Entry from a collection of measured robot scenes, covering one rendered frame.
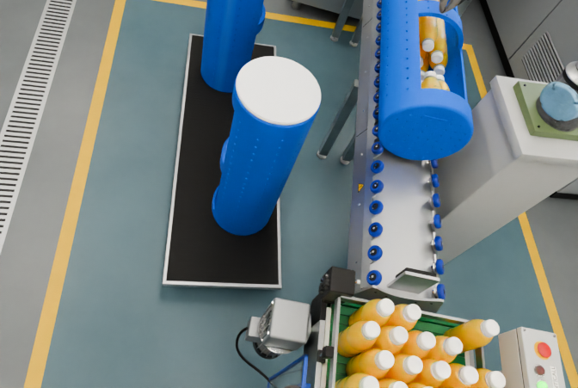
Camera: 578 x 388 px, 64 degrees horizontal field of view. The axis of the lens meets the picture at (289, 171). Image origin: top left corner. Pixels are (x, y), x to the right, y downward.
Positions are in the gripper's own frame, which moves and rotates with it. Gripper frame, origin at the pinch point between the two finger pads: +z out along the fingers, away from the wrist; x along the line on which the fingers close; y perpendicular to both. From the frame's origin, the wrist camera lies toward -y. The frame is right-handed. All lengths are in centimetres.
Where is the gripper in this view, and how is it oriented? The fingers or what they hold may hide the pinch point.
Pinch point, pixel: (443, 11)
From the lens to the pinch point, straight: 167.7
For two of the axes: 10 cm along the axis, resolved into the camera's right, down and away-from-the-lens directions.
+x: -9.7, -2.2, -1.2
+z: -2.2, 5.1, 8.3
